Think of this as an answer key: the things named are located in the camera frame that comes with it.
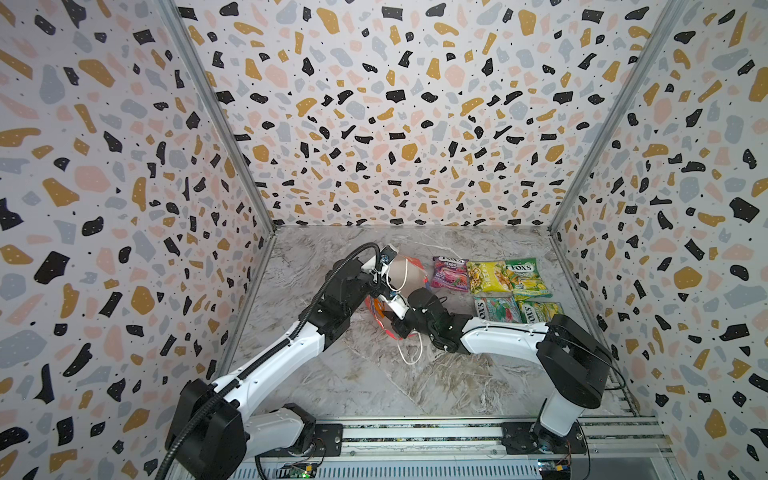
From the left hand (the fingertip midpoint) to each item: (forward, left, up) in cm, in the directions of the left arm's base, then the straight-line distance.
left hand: (382, 252), depth 76 cm
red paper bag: (-6, -7, -2) cm, 9 cm away
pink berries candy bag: (+12, -22, -27) cm, 37 cm away
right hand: (-6, 0, -15) cm, 16 cm away
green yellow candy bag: (+9, -48, -27) cm, 56 cm away
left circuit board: (-43, +20, -29) cm, 56 cm away
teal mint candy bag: (-2, -35, -26) cm, 44 cm away
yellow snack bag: (+10, -35, -26) cm, 45 cm away
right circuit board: (-44, -41, -29) cm, 67 cm away
